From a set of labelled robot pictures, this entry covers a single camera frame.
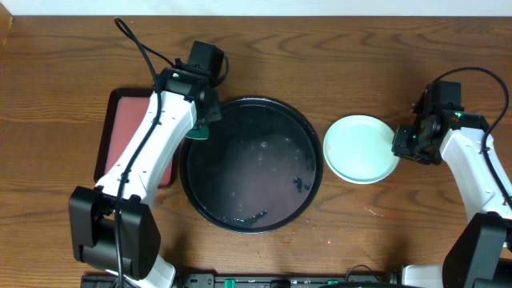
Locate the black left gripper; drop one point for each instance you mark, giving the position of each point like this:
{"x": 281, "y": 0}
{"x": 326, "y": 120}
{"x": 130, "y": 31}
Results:
{"x": 210, "y": 110}

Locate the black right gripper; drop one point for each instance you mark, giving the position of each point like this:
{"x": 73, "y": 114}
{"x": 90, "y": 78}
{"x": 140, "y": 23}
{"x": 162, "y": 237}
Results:
{"x": 402, "y": 149}

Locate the green yellow sponge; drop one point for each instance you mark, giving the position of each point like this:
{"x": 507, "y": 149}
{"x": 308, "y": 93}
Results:
{"x": 198, "y": 132}

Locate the green plate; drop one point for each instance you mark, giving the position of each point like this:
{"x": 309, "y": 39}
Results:
{"x": 357, "y": 148}

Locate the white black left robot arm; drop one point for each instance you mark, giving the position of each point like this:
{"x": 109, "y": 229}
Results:
{"x": 112, "y": 226}

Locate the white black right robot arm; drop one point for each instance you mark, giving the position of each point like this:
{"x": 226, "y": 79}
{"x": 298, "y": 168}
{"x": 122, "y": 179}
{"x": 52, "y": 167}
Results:
{"x": 459, "y": 140}

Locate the black rectangular water tray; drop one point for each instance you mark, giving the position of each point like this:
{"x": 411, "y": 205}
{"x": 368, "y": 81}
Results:
{"x": 125, "y": 111}

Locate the round black tray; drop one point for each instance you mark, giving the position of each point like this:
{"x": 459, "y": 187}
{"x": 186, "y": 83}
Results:
{"x": 259, "y": 169}

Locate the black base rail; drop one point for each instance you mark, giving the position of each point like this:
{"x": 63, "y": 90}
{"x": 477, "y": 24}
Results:
{"x": 213, "y": 281}

